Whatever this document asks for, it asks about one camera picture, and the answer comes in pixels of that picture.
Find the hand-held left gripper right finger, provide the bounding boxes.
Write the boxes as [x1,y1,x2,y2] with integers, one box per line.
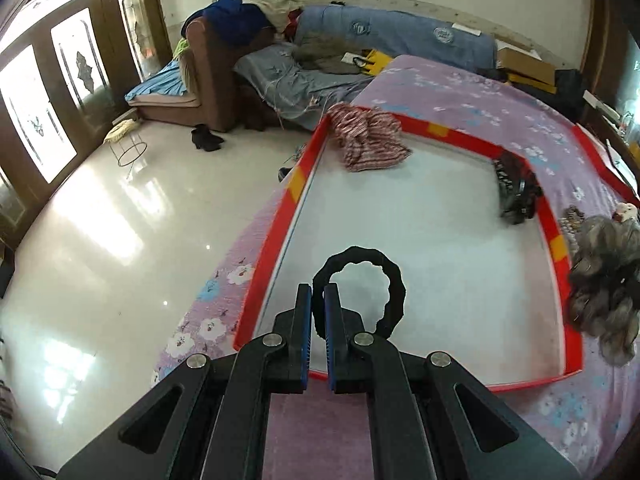
[322,283,583,480]

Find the red plaid scrunchie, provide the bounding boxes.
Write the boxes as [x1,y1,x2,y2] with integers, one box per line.
[327,102,413,173]

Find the yellow bag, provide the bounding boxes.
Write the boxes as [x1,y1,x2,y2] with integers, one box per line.
[342,49,396,76]

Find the cardboard box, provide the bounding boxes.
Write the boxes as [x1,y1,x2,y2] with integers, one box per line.
[495,45,558,93]

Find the red-edged white board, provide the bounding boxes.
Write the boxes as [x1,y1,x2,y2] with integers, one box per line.
[572,122,640,201]

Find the blue clothing pile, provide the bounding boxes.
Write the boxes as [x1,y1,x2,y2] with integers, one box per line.
[182,0,271,48]

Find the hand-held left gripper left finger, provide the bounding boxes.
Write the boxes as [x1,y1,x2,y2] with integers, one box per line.
[56,283,313,480]

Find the grey furry hair accessory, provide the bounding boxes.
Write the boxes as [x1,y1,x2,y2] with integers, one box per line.
[565,215,640,368]

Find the beige clothing pile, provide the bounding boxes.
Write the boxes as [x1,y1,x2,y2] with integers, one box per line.
[255,0,306,36]

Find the red-edged white tray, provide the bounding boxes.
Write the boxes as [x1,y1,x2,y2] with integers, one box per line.
[232,107,586,393]

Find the black feather headband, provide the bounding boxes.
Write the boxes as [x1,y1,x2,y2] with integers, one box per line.
[491,151,545,226]

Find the brown sofa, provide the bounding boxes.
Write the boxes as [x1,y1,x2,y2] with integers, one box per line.
[127,15,281,133]

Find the brown jacket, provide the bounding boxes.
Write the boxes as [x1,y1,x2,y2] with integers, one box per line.
[295,35,371,75]

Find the purple floral blanket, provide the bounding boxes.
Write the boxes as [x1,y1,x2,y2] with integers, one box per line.
[150,55,640,480]

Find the black fabric hair tie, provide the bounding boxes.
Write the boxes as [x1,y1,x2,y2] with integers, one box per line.
[312,246,407,338]

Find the wire stand with woven top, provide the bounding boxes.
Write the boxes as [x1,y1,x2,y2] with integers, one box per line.
[105,119,148,168]

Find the light blue cloth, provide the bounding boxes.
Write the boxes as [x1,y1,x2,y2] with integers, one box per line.
[125,57,191,103]

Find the black bag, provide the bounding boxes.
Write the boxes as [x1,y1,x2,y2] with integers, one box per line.
[552,67,588,116]

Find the small beaded hair accessory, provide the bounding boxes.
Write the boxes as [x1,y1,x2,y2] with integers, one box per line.
[560,205,588,233]

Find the wooden glass door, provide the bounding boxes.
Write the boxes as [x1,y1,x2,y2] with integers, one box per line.
[0,0,173,251]

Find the blue quilt with round logos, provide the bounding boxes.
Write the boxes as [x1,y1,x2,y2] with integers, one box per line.
[295,5,498,73]

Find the black shoe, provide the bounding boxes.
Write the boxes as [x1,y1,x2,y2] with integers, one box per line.
[191,124,225,152]

